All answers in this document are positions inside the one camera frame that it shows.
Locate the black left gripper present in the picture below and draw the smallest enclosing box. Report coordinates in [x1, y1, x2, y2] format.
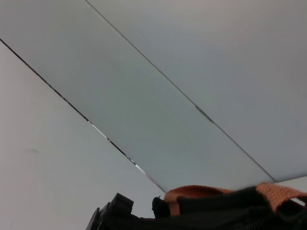
[85, 193, 144, 230]

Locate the black bag with orange handles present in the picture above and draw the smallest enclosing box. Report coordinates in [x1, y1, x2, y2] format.
[151, 182, 307, 230]

